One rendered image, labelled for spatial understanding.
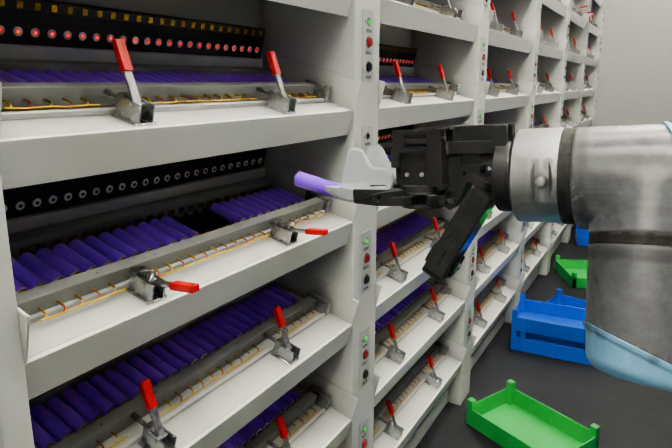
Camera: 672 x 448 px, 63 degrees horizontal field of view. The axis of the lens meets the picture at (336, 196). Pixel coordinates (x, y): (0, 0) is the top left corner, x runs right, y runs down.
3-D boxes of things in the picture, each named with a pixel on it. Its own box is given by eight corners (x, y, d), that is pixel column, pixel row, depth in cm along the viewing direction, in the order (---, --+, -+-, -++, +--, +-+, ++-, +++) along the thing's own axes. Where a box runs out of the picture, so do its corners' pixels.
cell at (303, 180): (301, 168, 68) (346, 182, 65) (303, 180, 69) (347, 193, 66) (292, 177, 67) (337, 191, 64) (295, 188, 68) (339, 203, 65)
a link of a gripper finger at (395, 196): (364, 183, 63) (439, 183, 59) (365, 198, 63) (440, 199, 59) (346, 189, 58) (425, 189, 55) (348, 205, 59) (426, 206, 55)
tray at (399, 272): (463, 250, 165) (478, 208, 160) (369, 325, 114) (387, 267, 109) (404, 224, 174) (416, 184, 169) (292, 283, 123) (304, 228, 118)
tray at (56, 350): (347, 243, 102) (360, 196, 99) (22, 404, 51) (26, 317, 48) (263, 203, 111) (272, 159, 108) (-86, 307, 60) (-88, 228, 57)
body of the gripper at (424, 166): (413, 127, 63) (522, 122, 57) (417, 201, 64) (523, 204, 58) (384, 131, 57) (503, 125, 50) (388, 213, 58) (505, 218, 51)
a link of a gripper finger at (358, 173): (324, 148, 64) (399, 145, 60) (327, 198, 65) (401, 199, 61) (311, 150, 61) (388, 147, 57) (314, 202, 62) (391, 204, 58)
